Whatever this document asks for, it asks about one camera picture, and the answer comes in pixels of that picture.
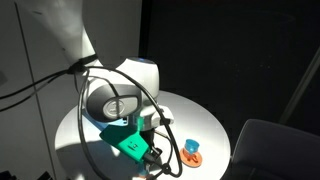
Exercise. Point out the blue toy mug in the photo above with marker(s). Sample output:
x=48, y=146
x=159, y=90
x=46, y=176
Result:
x=191, y=146

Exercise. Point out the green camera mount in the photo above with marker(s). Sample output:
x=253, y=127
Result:
x=127, y=139

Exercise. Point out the grey chair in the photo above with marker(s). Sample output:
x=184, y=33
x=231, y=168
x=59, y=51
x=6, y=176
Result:
x=271, y=151

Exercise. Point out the orange toy saucer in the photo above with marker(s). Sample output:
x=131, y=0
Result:
x=191, y=160

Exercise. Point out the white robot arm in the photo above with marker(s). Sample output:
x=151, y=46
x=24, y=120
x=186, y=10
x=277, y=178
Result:
x=128, y=91

